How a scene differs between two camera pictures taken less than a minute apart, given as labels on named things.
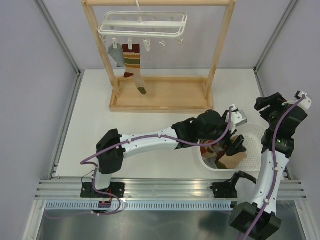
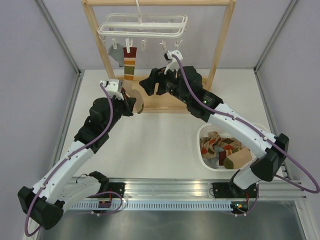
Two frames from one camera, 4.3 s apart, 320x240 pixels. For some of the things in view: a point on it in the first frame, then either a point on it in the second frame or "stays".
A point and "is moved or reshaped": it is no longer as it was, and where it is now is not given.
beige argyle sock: (232, 161) is moved or reshaped
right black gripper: (275, 101) → (149, 84)
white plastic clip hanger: (144, 26) stays
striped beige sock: (132, 59) is moved or reshaped
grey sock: (211, 161) stays
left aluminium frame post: (58, 36) stays
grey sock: (117, 54) stays
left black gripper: (236, 147) → (128, 103)
